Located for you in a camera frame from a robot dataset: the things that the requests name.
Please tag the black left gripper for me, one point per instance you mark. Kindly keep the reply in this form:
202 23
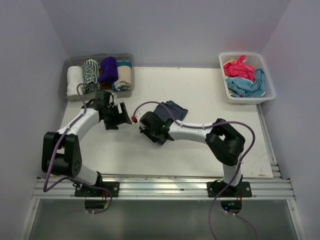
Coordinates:
121 118

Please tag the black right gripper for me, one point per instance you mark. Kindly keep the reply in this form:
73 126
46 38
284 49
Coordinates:
145 130

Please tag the dark grey towel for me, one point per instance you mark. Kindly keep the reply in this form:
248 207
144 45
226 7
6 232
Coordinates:
178 112

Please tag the purple towel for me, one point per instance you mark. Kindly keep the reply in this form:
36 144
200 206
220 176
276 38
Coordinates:
109 69

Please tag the clear plastic tray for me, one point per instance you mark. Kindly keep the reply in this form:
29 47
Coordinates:
79 60

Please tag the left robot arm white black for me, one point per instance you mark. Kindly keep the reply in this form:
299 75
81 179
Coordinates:
61 152

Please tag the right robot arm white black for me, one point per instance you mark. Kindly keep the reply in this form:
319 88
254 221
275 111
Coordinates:
224 141

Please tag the beige teal rolled towel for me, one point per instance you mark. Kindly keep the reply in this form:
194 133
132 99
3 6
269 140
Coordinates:
124 82

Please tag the brown rolled towel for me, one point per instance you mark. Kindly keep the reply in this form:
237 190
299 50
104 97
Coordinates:
104 85

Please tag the green striped rolled towel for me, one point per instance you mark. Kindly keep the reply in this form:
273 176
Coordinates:
90 76

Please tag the white rolled towel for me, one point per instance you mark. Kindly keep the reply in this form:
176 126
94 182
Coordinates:
74 78

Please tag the light blue crumpled towel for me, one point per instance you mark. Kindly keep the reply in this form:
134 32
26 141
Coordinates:
244 88

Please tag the pink object in basket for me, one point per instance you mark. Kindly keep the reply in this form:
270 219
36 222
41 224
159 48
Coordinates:
238 69

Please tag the white plastic laundry basket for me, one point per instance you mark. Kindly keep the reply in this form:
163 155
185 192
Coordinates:
257 61

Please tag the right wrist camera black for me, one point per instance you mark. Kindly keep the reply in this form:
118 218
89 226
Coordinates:
151 121

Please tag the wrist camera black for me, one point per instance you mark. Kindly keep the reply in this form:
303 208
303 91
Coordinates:
105 97
151 121

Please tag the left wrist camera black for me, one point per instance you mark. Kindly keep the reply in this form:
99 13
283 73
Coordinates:
105 97

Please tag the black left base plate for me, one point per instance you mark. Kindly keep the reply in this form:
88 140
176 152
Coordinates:
103 189

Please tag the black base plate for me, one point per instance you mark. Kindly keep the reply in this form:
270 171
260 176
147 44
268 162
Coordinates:
103 189
243 189

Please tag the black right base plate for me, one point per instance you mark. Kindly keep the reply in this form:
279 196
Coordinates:
243 189

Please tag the aluminium mounting rail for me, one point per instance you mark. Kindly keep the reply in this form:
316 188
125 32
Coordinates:
170 188

